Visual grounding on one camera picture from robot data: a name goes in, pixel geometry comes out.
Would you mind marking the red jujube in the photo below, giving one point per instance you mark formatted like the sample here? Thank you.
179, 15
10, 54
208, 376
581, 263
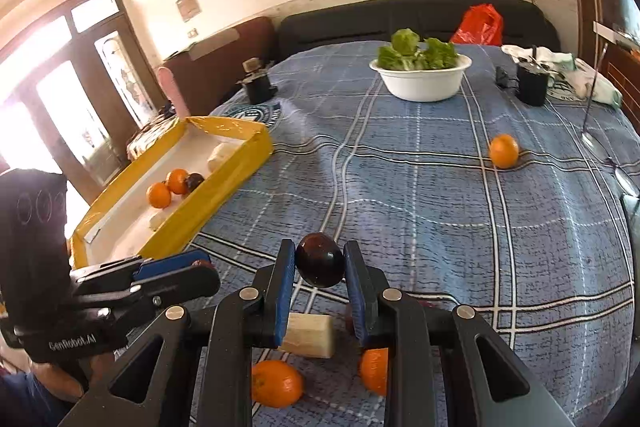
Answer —
202, 263

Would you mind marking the black container with clip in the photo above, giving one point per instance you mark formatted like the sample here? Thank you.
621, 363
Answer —
259, 86

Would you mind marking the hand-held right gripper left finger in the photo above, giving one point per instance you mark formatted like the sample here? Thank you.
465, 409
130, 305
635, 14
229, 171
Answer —
282, 292

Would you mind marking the green lettuce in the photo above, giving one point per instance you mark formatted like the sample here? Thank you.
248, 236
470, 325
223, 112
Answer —
415, 52

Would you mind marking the black mug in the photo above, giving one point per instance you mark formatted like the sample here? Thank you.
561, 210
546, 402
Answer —
532, 84

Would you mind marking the white bowl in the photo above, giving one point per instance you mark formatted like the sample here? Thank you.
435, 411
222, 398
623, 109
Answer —
420, 82

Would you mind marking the brown wooden cabinet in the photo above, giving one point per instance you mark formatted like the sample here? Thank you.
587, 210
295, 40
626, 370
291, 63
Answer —
220, 67

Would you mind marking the brown wooden panel ledge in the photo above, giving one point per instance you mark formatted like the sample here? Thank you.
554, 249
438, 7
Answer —
620, 77

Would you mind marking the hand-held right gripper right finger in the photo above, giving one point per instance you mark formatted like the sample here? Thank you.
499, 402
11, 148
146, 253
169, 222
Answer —
357, 292

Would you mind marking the dark purple plum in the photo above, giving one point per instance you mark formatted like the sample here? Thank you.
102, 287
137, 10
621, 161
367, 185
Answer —
320, 259
195, 181

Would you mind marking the yellow tray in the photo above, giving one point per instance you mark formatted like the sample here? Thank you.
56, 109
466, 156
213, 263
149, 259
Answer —
235, 172

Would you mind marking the tangerine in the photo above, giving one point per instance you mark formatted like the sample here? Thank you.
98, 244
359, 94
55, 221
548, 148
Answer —
276, 383
176, 181
374, 371
159, 196
504, 151

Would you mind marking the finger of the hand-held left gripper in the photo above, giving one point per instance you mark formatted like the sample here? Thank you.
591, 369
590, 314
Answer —
165, 264
185, 289

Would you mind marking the pink upright object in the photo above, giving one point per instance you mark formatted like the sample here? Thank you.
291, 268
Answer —
172, 92

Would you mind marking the glass panel door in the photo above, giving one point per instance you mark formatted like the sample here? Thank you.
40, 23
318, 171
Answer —
85, 97

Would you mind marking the pale sugarcane piece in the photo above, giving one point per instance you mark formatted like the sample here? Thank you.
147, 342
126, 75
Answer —
222, 156
310, 336

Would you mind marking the black headboard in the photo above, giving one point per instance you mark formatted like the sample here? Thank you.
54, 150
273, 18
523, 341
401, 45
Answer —
350, 24

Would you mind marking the white cloth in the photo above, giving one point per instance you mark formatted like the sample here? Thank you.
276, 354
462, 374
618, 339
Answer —
575, 72

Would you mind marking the silver metal stand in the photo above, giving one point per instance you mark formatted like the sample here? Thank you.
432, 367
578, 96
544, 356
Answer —
594, 142

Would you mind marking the small wall plaque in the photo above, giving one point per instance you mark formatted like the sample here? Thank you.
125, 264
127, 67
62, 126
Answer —
188, 6

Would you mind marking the red plastic bag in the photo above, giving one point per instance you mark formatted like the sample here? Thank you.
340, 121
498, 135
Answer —
477, 26

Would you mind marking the plaid blue blanket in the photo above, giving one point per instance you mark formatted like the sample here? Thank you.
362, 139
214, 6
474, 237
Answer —
425, 232

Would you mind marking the person's left hand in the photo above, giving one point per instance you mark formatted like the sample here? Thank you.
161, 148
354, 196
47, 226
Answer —
57, 379

